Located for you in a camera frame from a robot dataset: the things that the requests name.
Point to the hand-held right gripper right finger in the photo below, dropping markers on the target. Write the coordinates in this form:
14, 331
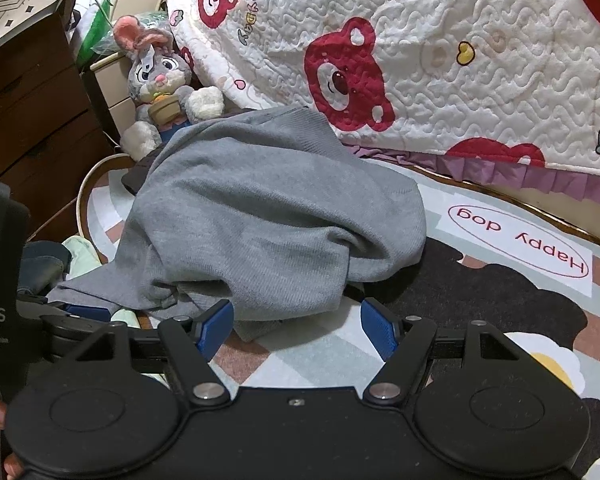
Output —
377, 331

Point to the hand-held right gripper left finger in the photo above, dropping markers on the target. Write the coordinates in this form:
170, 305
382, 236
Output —
214, 331

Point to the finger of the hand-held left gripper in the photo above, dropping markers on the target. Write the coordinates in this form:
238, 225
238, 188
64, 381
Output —
87, 312

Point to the grey knit sweater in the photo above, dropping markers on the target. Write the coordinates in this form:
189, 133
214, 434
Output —
255, 210

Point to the blue denim jeans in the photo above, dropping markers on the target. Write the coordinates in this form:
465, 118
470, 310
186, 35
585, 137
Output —
40, 265

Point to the light green garment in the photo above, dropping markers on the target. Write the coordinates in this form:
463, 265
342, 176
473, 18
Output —
82, 255

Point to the checked printed rug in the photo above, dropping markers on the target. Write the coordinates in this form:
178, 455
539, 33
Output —
305, 355

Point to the dark brown cloth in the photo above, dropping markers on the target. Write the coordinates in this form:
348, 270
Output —
137, 177

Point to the brown wooden dresser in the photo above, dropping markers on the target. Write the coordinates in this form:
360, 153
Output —
30, 125

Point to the cream nightstand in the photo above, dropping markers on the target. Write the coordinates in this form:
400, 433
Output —
117, 95

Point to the grey plush rabbit toy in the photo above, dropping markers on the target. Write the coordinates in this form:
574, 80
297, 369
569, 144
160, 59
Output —
160, 75

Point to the green plastic bag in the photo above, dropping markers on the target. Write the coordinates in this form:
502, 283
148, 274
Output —
97, 25

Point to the white bear print quilt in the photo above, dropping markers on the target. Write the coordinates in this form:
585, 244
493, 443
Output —
430, 60

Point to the cream bed frame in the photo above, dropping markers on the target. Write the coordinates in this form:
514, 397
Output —
555, 210

